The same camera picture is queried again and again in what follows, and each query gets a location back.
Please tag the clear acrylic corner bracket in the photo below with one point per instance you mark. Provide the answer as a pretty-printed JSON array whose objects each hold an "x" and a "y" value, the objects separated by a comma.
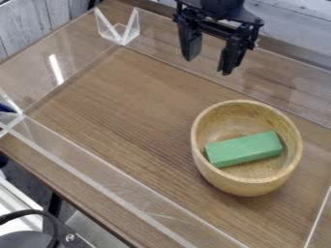
[{"x": 117, "y": 33}]

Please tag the green rectangular block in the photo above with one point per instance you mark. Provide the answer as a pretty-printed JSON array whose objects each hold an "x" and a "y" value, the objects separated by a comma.
[{"x": 244, "y": 149}]

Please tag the brown wooden bowl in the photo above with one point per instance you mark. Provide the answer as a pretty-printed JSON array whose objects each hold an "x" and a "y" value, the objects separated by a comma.
[{"x": 237, "y": 118}]

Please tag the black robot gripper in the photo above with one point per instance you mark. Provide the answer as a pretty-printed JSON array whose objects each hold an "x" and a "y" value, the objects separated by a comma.
[{"x": 220, "y": 18}]

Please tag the clear acrylic tray wall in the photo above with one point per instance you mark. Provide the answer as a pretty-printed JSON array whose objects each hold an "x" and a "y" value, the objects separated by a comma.
[{"x": 128, "y": 208}]

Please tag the black table leg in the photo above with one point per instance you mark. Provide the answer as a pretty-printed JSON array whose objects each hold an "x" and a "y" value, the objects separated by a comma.
[{"x": 55, "y": 205}]

